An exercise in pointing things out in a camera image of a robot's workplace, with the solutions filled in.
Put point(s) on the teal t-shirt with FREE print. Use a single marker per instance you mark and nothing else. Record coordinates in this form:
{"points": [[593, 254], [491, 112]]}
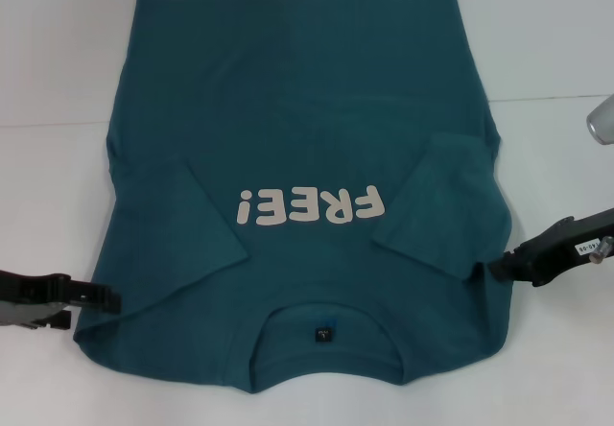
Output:
{"points": [[312, 109]]}

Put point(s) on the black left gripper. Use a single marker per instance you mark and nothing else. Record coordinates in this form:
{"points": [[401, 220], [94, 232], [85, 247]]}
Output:
{"points": [[33, 301]]}

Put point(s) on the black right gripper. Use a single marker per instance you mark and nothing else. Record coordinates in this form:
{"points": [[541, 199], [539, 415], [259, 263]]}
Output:
{"points": [[571, 246]]}

